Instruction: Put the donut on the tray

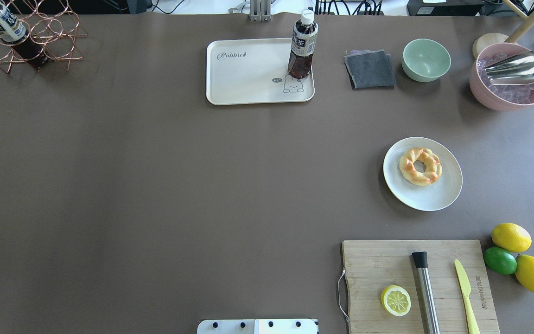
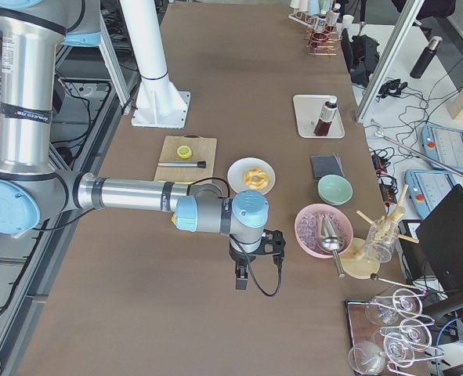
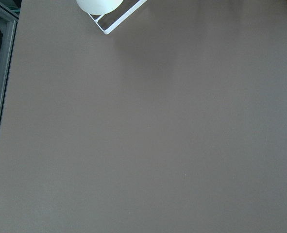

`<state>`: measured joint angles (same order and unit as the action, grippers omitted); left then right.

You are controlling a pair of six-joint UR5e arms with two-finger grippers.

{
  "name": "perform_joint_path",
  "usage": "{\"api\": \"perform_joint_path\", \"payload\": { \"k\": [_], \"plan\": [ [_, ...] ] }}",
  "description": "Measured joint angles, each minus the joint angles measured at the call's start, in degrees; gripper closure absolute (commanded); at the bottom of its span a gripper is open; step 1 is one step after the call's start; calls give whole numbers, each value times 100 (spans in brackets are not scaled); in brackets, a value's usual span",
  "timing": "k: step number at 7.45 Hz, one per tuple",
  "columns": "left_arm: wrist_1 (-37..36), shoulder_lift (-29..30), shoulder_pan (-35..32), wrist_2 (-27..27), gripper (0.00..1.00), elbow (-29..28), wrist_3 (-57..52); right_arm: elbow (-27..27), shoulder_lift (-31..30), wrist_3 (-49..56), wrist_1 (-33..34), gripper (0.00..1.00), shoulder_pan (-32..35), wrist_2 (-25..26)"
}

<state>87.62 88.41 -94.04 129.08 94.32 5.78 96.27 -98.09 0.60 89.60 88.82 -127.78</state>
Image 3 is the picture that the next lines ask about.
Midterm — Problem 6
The white tray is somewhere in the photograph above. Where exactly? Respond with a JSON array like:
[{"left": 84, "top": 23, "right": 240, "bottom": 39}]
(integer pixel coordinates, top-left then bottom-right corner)
[{"left": 88, "top": 0, "right": 146, "bottom": 35}]

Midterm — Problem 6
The aluminium table frame rail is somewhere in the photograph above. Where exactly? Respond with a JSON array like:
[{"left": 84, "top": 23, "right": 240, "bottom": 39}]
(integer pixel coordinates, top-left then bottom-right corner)
[{"left": 0, "top": 0, "right": 20, "bottom": 192}]

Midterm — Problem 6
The white plate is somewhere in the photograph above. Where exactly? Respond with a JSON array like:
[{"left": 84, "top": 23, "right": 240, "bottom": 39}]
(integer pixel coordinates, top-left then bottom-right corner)
[{"left": 76, "top": 0, "right": 123, "bottom": 15}]

